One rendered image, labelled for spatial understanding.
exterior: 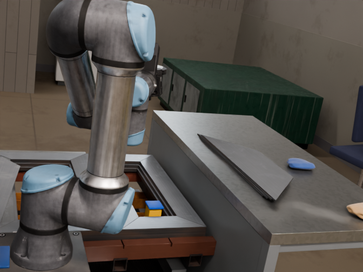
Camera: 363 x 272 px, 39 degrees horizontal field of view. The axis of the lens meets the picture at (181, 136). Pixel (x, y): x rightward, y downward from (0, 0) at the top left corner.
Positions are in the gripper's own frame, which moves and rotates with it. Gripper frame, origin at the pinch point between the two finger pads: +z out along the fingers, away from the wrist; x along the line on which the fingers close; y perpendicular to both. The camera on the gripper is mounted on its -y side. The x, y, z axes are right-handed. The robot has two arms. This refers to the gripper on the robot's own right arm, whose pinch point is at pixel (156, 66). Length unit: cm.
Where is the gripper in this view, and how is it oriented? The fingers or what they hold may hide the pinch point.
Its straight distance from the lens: 168.8
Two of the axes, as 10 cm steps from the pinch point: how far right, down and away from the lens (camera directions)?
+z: 1.4, -2.8, 9.5
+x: 9.9, 0.6, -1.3
